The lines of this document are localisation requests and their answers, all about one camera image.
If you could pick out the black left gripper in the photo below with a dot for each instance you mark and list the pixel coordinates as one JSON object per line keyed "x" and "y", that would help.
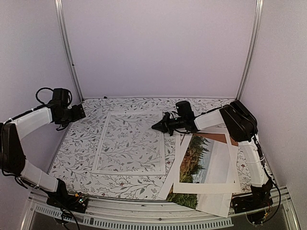
{"x": 77, "y": 115}

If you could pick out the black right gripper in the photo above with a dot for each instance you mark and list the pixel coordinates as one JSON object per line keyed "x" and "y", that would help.
{"x": 163, "y": 126}

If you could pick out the white picture frame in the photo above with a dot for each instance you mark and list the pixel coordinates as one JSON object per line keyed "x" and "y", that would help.
{"x": 129, "y": 146}

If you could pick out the landscape photo print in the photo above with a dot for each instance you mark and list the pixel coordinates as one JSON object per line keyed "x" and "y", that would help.
{"x": 207, "y": 167}

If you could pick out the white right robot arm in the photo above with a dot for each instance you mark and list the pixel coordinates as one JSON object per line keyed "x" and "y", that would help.
{"x": 241, "y": 126}

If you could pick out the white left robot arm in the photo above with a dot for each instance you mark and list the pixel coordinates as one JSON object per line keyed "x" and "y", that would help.
{"x": 19, "y": 135}

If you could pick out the middle white photo print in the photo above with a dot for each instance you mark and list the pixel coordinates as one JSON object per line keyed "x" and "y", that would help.
{"x": 182, "y": 142}

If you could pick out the lower forest photo print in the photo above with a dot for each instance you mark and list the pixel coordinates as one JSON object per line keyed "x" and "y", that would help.
{"x": 215, "y": 204}

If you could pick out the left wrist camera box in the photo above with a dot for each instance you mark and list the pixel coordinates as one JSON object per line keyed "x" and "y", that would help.
{"x": 62, "y": 94}

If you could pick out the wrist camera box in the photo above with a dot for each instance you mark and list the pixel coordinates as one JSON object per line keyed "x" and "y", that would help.
{"x": 184, "y": 109}
{"x": 62, "y": 94}

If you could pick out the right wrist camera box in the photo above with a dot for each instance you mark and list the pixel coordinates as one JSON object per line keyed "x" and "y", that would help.
{"x": 184, "y": 109}

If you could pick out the brown frame backing board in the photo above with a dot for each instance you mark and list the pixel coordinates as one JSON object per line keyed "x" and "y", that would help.
{"x": 222, "y": 138}

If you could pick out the front aluminium rail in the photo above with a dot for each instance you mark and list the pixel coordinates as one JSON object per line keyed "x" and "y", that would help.
{"x": 121, "y": 214}

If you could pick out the left aluminium corner post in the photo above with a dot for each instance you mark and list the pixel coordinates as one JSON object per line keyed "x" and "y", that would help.
{"x": 67, "y": 48}

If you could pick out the aluminium corner post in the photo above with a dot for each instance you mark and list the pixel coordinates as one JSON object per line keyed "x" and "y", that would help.
{"x": 67, "y": 48}
{"x": 251, "y": 48}

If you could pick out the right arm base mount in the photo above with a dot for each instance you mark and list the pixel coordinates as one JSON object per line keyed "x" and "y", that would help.
{"x": 260, "y": 197}

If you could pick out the right aluminium corner post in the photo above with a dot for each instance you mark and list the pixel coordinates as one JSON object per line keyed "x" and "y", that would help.
{"x": 251, "y": 48}

